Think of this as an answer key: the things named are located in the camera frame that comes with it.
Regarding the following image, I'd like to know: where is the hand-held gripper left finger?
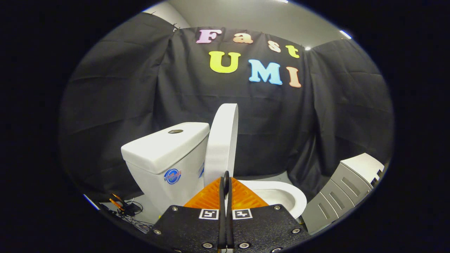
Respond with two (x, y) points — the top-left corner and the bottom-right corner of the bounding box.
(148, 177), (227, 253)

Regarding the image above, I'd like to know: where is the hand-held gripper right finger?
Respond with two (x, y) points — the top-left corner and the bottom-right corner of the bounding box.
(227, 177), (310, 253)

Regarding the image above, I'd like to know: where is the white toilet lid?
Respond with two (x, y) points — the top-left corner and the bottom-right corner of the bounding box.
(204, 103), (239, 187)

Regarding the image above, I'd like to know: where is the white ceramic toilet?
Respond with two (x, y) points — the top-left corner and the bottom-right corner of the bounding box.
(121, 122), (307, 225)

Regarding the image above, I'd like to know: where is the grey drawer cabinet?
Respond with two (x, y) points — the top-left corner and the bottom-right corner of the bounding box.
(301, 153), (385, 235)

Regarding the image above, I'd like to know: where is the black backdrop cloth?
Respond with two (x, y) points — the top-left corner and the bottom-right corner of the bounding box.
(58, 12), (394, 203)

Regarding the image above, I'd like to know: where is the black and orange cable bundle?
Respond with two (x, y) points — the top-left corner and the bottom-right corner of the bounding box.
(107, 192), (154, 233)

